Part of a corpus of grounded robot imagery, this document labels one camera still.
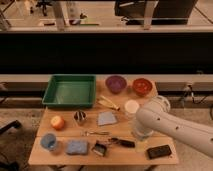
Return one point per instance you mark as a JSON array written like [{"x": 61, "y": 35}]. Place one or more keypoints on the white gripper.
[{"x": 140, "y": 132}]

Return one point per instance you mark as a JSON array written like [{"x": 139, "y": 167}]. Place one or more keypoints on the black handled brush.
[{"x": 100, "y": 147}]

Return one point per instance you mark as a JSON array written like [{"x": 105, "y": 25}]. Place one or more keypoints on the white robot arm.
[{"x": 154, "y": 115}]

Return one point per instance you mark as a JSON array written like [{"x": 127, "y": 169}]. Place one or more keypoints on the green plastic tray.
[{"x": 72, "y": 91}]

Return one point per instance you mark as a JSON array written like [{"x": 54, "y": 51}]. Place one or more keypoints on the black rectangular phone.
[{"x": 159, "y": 151}]

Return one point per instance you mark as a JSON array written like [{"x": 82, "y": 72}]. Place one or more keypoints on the wooden table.
[{"x": 115, "y": 155}]

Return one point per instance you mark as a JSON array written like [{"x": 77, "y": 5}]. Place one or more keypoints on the white lidded cup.
[{"x": 131, "y": 107}]

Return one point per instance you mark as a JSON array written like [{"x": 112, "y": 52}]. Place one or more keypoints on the light blue cloth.
[{"x": 106, "y": 118}]

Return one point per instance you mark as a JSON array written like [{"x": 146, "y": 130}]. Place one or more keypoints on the yellow banana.
[{"x": 107, "y": 103}]

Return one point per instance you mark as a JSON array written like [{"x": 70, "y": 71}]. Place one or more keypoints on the red bowl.
[{"x": 142, "y": 86}]

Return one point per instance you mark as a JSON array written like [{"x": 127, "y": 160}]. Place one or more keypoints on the purple bowl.
[{"x": 116, "y": 84}]

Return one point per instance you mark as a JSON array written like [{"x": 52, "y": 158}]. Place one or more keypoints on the blue sponge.
[{"x": 77, "y": 147}]

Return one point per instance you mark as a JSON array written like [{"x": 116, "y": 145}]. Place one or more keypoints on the small metal cup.
[{"x": 80, "y": 117}]

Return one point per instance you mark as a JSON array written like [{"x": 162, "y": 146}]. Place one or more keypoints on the orange apple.
[{"x": 57, "y": 122}]

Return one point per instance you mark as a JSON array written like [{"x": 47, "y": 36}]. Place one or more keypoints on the blue plastic cup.
[{"x": 49, "y": 142}]

